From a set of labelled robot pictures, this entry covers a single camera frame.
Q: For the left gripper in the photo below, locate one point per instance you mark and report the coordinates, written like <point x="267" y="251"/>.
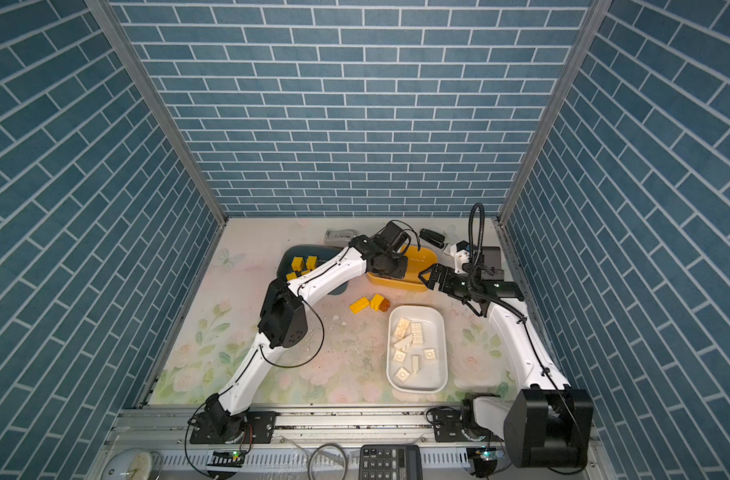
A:
<point x="401" y="269"/>

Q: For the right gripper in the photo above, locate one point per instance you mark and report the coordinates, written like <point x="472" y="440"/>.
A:
<point x="448" y="281"/>

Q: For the yellow brown lego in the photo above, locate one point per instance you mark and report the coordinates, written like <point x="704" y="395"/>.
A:
<point x="380" y="303"/>

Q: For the yellow 2x4 lego brick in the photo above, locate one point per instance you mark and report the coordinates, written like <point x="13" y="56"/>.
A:
<point x="359" y="305"/>

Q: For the white 2x4 lego brick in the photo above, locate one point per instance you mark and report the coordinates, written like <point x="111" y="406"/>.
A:
<point x="417" y="334"/>

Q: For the cream 2x4 lego brick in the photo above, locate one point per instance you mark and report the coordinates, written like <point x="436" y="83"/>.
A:
<point x="402" y="328"/>

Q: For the yellow square lego brick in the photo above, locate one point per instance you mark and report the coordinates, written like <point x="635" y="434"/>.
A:
<point x="298" y="264"/>

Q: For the cream lego brick front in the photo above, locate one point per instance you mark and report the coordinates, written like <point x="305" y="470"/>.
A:
<point x="402" y="375"/>

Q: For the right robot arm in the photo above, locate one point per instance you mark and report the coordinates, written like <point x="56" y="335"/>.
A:
<point x="548" y="425"/>

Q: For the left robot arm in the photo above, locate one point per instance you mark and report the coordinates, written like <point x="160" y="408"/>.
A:
<point x="222" y="418"/>

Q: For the yellow plastic bin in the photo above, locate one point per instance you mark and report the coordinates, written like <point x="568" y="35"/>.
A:
<point x="418" y="261"/>

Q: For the black stapler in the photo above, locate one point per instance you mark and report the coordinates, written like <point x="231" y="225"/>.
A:
<point x="434" y="238"/>

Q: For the grey tape dispenser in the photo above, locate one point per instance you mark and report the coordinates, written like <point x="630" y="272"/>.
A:
<point x="339" y="238"/>

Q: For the white plastic bin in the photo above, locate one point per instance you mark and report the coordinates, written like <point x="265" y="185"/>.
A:
<point x="434" y="374"/>

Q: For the dark teal plastic bin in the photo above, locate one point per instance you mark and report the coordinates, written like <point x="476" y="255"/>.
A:
<point x="324" y="253"/>

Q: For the black calculator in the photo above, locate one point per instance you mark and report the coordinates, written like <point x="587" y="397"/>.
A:
<point x="390" y="462"/>

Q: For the white round clock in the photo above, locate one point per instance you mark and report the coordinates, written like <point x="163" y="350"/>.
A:
<point x="133" y="463"/>

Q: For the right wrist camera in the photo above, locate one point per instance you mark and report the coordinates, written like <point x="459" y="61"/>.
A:
<point x="460" y="253"/>

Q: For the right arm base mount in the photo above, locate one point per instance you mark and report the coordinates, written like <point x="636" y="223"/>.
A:
<point x="449" y="425"/>

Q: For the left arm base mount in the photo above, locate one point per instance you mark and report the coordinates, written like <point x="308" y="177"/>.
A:
<point x="251" y="427"/>

